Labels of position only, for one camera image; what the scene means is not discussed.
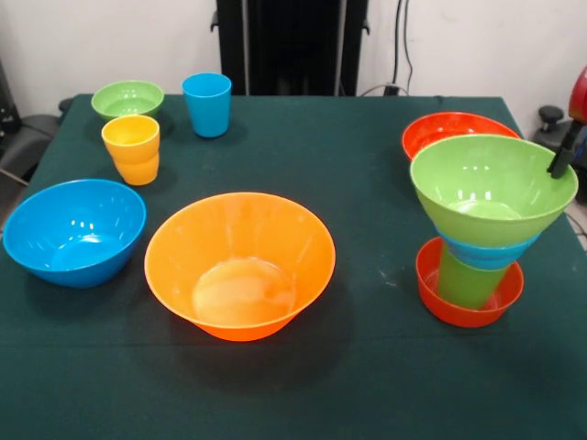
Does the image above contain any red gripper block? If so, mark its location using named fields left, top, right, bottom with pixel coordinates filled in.
left=547, top=66, right=587, bottom=180

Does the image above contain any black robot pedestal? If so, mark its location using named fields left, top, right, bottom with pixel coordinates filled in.
left=210, top=0, right=371, bottom=96

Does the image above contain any small blue bowl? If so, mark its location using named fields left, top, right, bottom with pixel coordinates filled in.
left=435, top=224, right=540, bottom=270

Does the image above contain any black wall cable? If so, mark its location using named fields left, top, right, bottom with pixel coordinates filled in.
left=393, top=0, right=415, bottom=95

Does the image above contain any large blue bowl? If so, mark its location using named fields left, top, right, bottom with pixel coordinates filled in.
left=2, top=178, right=148, bottom=289

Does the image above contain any small red bowl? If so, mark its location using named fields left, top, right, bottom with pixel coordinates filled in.
left=415, top=236, right=526, bottom=329

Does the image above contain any dark green table cloth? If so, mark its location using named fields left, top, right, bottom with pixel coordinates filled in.
left=0, top=93, right=587, bottom=440

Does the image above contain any large orange bowl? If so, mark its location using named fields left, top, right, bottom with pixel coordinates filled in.
left=143, top=192, right=337, bottom=343

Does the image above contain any blue cup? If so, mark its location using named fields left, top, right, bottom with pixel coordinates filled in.
left=182, top=71, right=233, bottom=138

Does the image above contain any wide red bowl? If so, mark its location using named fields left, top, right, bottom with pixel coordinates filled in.
left=401, top=112, right=522, bottom=161

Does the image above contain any green cup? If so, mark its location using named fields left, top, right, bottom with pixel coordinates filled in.
left=437, top=249, right=510, bottom=311

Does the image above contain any yellow cup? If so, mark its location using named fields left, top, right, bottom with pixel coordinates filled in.
left=101, top=115, right=161, bottom=186

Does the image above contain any small green bowl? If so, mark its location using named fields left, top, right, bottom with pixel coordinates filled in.
left=90, top=80, right=165, bottom=121

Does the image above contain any large green bowl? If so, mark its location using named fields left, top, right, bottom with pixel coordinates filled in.
left=409, top=134, right=579, bottom=248

